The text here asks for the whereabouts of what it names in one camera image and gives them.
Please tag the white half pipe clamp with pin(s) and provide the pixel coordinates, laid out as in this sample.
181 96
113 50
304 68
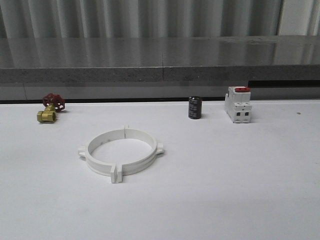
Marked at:
105 154
135 164

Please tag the black cylindrical capacitor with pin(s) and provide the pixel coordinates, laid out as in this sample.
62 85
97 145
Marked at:
194 107

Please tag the grey stone countertop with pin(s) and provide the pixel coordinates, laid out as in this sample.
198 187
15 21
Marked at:
252 60

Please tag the brass valve red handwheel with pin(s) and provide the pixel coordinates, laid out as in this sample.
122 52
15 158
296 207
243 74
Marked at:
53 103

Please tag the white circuit breaker red switch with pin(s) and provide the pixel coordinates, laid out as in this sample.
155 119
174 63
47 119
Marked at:
237 104

